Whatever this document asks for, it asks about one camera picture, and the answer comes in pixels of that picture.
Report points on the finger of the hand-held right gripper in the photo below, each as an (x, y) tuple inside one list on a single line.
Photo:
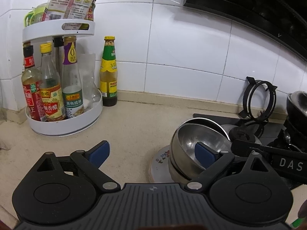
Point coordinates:
[(242, 145)]

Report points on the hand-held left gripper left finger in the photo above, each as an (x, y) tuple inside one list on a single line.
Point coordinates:
[(99, 152)]

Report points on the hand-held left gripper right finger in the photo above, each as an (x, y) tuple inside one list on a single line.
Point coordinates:
[(203, 154)]

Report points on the wide shallow steel bowl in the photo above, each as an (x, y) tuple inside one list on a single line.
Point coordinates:
[(189, 137)]

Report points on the deep steel bowl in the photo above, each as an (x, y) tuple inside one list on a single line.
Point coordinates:
[(177, 172)]

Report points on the small steel bowl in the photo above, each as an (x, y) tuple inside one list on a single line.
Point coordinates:
[(206, 121)]

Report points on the white plate with small flowers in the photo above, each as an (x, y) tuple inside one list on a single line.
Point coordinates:
[(158, 165)]

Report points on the steel spoon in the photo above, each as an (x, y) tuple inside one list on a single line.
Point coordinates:
[(287, 136)]

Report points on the black gas stove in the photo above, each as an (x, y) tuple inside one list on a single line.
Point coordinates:
[(272, 133)]

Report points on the white two-tier rotating rack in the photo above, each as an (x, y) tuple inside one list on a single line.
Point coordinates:
[(72, 129)]

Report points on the black cooking pot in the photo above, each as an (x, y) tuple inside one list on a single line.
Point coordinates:
[(295, 119)]

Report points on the purple label sauce bottle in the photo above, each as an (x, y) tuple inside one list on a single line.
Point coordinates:
[(72, 100)]

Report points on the black pan support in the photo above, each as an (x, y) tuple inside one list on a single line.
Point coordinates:
[(260, 82)]

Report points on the yellow cap vinegar bottle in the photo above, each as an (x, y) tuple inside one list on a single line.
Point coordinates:
[(51, 105)]

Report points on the green yellow label sauce bottle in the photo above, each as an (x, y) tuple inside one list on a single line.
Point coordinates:
[(108, 76)]

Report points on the clear plastic bag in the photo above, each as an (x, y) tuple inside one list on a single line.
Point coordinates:
[(87, 76)]

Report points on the red label sauce bottle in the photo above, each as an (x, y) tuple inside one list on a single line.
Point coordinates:
[(31, 100)]

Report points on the small dark red label bottle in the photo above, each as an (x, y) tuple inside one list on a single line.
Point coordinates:
[(90, 14)]

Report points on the black range hood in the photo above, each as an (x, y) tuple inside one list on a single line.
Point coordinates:
[(251, 4)]

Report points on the green plastic cup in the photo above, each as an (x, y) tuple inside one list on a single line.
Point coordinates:
[(36, 14)]

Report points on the white packet with green pictures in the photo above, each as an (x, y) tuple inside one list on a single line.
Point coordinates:
[(82, 0)]

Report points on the red and white seasoning packet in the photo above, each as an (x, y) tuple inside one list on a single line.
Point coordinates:
[(58, 2)]

